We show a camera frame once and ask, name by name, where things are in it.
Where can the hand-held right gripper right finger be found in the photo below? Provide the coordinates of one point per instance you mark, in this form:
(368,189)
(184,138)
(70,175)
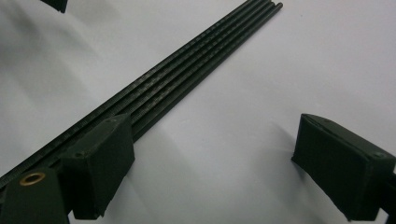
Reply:
(336,165)

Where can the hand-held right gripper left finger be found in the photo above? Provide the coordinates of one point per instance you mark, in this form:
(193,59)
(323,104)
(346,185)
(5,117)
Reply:
(99,168)

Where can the row of black chopsticks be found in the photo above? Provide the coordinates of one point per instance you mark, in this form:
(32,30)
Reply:
(186,62)

